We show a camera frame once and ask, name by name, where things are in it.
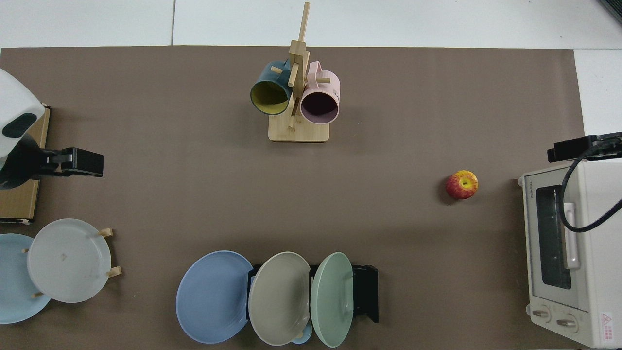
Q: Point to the wooden plate stand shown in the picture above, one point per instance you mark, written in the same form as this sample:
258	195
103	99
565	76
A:
114	272

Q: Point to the dark teal cup yellow inside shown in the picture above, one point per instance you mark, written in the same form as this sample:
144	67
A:
265	78

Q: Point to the wooden cup stand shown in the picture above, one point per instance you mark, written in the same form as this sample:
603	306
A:
299	131

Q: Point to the dark grey equipment edge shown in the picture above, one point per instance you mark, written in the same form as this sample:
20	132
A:
613	8

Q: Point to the light blue plate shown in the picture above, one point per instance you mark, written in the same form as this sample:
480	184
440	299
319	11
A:
14	291

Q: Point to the red yellow apple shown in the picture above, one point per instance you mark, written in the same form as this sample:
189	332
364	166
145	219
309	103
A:
459	187

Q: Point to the brown table cloth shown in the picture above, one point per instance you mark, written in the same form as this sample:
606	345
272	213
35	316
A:
194	184

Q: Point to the black dish rack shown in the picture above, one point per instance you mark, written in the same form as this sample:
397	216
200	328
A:
365	291

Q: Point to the green plate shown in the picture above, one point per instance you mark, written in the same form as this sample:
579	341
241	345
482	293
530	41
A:
330	301

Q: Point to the pale grey plate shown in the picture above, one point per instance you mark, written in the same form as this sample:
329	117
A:
68	262

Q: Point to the pale toaster oven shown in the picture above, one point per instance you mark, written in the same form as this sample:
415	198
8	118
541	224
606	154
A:
600	253

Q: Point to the small blue round thing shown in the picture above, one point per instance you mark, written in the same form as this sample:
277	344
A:
303	338

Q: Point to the pink cup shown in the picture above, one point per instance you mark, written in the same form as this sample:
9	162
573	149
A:
326	85

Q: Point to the beige plate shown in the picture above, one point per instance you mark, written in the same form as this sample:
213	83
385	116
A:
279	301

